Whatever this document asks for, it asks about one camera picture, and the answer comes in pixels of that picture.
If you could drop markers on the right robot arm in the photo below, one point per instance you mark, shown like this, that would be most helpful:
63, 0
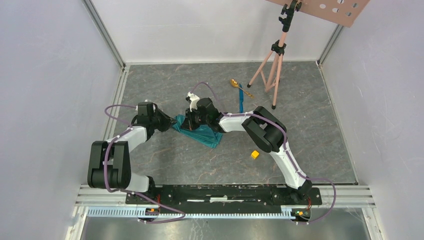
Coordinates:
264, 129

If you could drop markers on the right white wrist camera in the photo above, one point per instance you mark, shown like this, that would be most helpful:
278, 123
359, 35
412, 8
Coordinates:
192, 99

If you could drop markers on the pink perforated board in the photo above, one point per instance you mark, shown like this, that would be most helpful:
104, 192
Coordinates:
341, 12

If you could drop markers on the gold metal spoon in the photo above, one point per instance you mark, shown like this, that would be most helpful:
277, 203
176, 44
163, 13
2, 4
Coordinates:
235, 84

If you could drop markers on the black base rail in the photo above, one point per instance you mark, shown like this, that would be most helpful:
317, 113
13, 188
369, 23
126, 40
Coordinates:
169, 203

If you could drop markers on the teal cloth napkin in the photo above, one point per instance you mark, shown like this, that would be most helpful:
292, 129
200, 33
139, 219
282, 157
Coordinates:
203, 135

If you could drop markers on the pink tripod stand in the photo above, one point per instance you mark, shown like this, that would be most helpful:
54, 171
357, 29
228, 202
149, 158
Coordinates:
277, 50

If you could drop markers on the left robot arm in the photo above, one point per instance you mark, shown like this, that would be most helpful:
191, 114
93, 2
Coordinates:
109, 165

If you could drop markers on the yellow small cube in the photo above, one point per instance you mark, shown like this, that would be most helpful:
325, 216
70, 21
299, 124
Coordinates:
254, 155

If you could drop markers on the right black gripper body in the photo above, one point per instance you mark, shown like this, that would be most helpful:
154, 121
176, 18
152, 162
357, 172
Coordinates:
195, 119

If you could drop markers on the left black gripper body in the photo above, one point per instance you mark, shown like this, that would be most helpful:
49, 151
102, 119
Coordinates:
154, 119

